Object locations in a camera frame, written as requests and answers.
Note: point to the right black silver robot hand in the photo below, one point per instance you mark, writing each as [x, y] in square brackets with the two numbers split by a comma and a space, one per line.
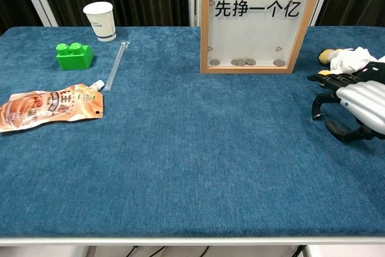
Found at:
[367, 103]

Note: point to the plush penguin toy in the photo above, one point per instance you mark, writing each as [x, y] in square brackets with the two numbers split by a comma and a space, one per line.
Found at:
[349, 60]

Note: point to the blue fabric table mat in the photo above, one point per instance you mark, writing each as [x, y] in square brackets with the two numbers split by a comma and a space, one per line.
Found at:
[186, 148]

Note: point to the clear wrapped straw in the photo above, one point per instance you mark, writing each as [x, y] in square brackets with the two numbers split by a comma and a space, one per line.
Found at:
[115, 64]

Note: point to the white paper cup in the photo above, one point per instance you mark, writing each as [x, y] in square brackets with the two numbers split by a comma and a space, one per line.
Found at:
[103, 25]

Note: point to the green building block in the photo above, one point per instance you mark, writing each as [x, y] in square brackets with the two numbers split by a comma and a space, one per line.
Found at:
[75, 60]

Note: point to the orange spout pouch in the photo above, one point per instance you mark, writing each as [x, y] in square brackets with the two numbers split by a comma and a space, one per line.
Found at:
[45, 109]

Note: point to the wooden framed coin bank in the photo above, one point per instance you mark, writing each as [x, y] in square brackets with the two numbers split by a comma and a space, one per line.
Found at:
[204, 28]

